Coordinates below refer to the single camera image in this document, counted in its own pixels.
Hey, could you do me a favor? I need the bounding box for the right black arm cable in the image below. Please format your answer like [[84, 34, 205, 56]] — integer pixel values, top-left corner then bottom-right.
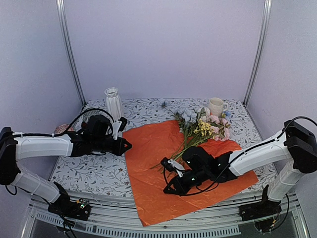
[[163, 116, 317, 196]]

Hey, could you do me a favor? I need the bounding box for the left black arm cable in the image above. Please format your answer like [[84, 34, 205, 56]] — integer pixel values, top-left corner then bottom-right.
[[12, 107, 116, 137]]

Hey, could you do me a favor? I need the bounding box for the yellow small flower sprig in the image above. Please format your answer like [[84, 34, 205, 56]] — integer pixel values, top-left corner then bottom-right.
[[150, 119, 216, 171]]

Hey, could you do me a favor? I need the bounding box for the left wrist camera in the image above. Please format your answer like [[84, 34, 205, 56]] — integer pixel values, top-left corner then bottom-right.
[[112, 117, 128, 140]]

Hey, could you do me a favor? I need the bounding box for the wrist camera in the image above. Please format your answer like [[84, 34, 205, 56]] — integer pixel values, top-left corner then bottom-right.
[[112, 117, 128, 140], [160, 158, 185, 178]]

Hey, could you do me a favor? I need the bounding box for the pink rose flower stem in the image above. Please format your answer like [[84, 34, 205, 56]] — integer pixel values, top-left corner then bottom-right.
[[203, 115, 230, 141]]

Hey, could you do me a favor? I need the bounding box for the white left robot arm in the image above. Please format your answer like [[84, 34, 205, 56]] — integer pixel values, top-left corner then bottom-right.
[[0, 115, 132, 215]]

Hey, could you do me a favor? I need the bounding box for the white ribbed ceramic vase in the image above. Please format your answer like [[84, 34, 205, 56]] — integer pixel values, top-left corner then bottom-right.
[[105, 87, 123, 120]]

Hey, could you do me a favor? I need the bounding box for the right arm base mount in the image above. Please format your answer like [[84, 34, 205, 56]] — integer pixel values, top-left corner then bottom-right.
[[239, 191, 282, 233]]

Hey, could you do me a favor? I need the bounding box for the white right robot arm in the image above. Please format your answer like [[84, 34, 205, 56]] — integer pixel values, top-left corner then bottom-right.
[[161, 119, 317, 216]]

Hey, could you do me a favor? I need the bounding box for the small blue flower stem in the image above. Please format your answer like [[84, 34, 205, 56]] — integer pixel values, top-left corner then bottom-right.
[[221, 110, 231, 118]]

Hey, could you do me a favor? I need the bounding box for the orange tissue paper sheet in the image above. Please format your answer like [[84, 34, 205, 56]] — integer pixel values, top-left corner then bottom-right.
[[123, 120, 258, 226]]

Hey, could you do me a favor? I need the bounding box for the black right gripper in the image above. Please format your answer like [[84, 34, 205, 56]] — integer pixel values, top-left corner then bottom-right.
[[163, 167, 210, 196]]

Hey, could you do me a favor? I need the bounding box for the blue hydrangea flower stem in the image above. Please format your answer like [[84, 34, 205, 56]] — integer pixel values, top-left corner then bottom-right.
[[158, 99, 208, 150]]

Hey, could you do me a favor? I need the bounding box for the cream ceramic mug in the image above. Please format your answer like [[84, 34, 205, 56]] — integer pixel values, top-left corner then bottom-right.
[[208, 97, 228, 117]]

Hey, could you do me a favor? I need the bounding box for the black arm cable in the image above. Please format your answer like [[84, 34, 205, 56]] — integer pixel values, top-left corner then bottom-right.
[[12, 107, 116, 137], [163, 116, 317, 196]]

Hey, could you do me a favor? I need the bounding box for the left aluminium frame post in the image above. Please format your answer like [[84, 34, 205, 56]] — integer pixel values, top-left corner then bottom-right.
[[56, 0, 86, 106]]

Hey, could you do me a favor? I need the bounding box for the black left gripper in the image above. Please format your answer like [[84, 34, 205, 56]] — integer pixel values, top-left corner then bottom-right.
[[92, 136, 133, 156]]

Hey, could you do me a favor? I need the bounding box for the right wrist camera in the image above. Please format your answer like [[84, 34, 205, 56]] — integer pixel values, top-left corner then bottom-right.
[[160, 158, 185, 178]]

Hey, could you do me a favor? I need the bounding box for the white rose flower stem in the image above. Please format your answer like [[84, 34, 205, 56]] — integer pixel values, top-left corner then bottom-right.
[[197, 107, 211, 120]]

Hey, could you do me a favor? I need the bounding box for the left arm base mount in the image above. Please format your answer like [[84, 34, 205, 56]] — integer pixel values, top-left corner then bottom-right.
[[48, 194, 91, 221]]

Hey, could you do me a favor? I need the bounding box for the aluminium front rail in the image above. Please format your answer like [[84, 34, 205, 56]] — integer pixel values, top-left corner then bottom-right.
[[26, 192, 310, 238]]

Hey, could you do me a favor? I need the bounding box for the pink patterned ball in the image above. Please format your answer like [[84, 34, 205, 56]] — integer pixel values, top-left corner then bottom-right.
[[54, 124, 74, 134]]

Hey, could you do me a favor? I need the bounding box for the right aluminium frame post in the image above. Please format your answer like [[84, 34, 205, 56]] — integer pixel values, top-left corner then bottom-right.
[[243, 0, 272, 107]]

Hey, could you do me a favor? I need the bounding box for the aluminium frame post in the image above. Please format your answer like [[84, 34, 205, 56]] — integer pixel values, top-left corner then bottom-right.
[[243, 0, 272, 107], [56, 0, 86, 106]]

